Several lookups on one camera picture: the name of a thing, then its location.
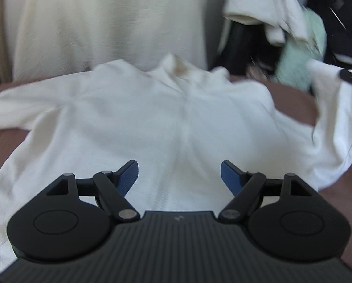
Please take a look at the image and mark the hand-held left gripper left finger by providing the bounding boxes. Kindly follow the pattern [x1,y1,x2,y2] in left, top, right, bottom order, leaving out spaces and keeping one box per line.
[45,160,141,221]

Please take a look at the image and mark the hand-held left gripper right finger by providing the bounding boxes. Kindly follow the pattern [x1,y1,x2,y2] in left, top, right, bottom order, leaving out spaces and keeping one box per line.
[219,160,313,221]

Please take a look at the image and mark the white long-sleeve shirt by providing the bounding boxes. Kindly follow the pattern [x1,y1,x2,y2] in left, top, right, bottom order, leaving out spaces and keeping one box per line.
[0,53,352,275]

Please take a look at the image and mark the dark navy garment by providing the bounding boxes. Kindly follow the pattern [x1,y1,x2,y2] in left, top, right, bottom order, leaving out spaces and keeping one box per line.
[307,0,352,65]

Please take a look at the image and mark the mint green garment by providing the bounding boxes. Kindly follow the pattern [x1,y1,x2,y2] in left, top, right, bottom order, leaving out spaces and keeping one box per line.
[274,7,328,93]

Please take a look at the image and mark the black object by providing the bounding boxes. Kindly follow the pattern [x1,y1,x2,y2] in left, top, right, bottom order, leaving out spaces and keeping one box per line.
[216,21,284,79]

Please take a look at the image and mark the cream crumpled garment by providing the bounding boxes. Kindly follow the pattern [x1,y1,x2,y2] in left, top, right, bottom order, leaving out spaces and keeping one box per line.
[223,0,310,45]

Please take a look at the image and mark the white cloth cover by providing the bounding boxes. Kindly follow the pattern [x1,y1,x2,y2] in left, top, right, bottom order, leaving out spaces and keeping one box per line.
[5,0,209,80]

